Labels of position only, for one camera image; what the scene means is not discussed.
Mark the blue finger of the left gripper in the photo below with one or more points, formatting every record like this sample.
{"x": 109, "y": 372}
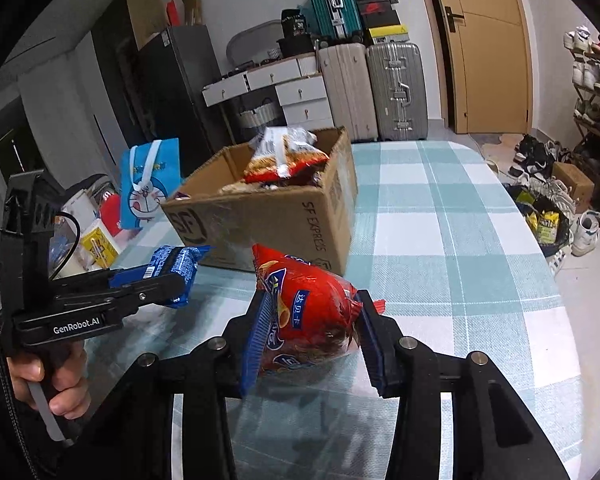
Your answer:
{"x": 141, "y": 286}

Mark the striped laundry basket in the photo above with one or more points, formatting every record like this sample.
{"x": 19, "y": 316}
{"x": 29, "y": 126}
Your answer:
{"x": 267, "y": 114}

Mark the black trash bin with bags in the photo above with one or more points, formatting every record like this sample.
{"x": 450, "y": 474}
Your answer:
{"x": 548, "y": 223}

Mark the teal checked tablecloth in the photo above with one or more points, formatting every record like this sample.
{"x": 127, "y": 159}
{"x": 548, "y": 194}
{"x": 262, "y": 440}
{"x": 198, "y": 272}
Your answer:
{"x": 440, "y": 240}

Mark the wooden door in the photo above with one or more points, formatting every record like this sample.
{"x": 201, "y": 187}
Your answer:
{"x": 484, "y": 58}

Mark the blue oreo packet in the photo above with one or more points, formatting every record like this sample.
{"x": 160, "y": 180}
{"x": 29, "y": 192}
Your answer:
{"x": 180, "y": 260}

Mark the yellow box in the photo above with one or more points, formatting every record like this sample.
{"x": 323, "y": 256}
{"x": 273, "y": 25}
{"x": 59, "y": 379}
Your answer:
{"x": 100, "y": 244}

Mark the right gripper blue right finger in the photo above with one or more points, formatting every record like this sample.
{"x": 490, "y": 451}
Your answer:
{"x": 367, "y": 326}

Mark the orange noodle snack packet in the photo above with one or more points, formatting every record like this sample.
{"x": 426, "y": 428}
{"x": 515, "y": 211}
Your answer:
{"x": 281, "y": 153}

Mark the small cardboard box on floor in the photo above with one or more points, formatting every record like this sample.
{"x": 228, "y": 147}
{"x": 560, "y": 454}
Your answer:
{"x": 580, "y": 187}

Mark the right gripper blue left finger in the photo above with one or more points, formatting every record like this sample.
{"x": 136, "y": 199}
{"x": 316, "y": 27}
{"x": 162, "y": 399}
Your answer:
{"x": 255, "y": 326}

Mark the dark refrigerator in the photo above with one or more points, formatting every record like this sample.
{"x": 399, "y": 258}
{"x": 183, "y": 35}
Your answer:
{"x": 176, "y": 65}

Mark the shoe rack with shoes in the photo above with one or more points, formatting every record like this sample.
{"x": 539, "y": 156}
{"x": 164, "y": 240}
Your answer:
{"x": 584, "y": 47}

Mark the beige suitcase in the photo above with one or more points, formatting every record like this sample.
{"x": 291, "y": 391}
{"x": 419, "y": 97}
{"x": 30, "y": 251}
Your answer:
{"x": 345, "y": 72}

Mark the silver suitcase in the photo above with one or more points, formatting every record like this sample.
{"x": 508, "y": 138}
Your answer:
{"x": 399, "y": 91}

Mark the stacked shoe boxes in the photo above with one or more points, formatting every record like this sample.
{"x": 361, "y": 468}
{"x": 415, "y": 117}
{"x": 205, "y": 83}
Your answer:
{"x": 381, "y": 23}

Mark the red biscuit snack bag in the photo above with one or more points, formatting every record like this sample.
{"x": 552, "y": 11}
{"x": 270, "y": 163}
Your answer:
{"x": 314, "y": 312}

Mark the grey oval mirror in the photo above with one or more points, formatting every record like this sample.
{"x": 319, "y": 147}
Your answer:
{"x": 254, "y": 44}

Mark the white drawer desk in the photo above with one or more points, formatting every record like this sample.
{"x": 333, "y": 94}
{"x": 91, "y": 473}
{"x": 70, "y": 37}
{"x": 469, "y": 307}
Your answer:
{"x": 297, "y": 81}

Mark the SF cardboard box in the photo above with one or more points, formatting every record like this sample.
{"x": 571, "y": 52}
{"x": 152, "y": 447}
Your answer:
{"x": 312, "y": 222}

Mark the left hand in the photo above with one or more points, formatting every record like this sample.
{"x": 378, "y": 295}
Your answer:
{"x": 72, "y": 399}

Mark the blue Doraemon tote bag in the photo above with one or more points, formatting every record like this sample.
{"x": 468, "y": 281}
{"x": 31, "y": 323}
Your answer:
{"x": 150, "y": 174}

